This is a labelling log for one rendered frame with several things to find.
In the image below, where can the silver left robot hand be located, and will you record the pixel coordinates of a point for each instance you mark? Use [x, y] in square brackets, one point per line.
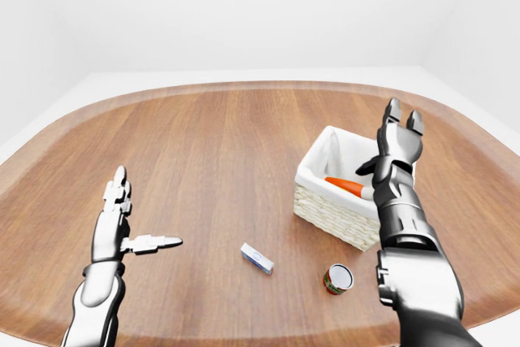
[106, 237]

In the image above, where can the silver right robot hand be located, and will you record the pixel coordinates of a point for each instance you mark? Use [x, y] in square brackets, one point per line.
[396, 160]

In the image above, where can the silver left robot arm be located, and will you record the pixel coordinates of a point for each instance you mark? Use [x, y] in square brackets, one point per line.
[95, 302]

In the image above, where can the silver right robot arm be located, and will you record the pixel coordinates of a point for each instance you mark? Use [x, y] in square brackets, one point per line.
[426, 302]

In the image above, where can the white wicker basket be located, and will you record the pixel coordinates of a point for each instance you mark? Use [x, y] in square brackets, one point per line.
[329, 209]

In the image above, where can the red green tin can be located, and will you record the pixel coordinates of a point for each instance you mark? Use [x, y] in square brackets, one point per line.
[338, 279]

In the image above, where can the small white blue box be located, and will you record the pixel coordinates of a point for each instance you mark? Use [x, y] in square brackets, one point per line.
[256, 258]

